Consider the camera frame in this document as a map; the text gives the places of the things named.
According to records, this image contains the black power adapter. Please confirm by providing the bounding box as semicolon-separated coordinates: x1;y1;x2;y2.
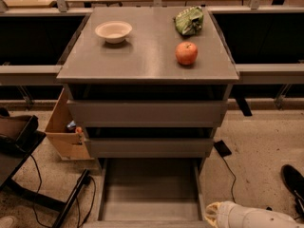
214;141;232;158

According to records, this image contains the green chip bag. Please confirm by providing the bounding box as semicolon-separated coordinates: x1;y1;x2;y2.
174;7;203;36

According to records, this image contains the grey middle drawer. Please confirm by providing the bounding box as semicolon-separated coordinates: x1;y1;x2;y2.
85;138;213;158

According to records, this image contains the grey top drawer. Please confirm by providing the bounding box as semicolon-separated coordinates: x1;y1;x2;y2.
67;100;227;127

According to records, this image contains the black table base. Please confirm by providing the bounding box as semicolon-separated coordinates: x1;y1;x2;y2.
0;133;92;228

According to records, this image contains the black tray on table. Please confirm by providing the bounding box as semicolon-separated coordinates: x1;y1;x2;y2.
0;115;38;151

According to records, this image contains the grey bottom drawer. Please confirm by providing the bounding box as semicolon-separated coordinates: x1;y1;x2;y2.
84;159;211;228

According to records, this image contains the grey drawer cabinet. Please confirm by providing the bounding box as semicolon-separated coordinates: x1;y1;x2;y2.
56;6;239;173

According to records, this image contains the white paper bowl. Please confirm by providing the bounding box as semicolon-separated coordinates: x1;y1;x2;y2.
95;21;132;44

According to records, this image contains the black cable on left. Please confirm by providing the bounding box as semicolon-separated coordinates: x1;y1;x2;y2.
28;154;97;228

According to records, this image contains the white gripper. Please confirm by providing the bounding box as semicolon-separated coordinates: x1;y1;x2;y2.
204;202;221;227

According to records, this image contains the cardboard box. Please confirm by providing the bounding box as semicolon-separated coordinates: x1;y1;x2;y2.
45;90;90;161

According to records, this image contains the black floor cable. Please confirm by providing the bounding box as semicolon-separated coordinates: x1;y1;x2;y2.
221;155;238;204

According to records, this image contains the red apple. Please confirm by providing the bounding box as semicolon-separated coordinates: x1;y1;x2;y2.
175;42;198;66

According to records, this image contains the black shoe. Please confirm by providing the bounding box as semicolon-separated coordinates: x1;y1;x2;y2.
280;164;304;217

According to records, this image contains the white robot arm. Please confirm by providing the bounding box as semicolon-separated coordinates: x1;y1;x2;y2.
204;201;304;228

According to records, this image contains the grey drawer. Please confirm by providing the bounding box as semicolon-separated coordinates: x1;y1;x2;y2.
84;159;211;228
85;138;213;158
67;100;227;127

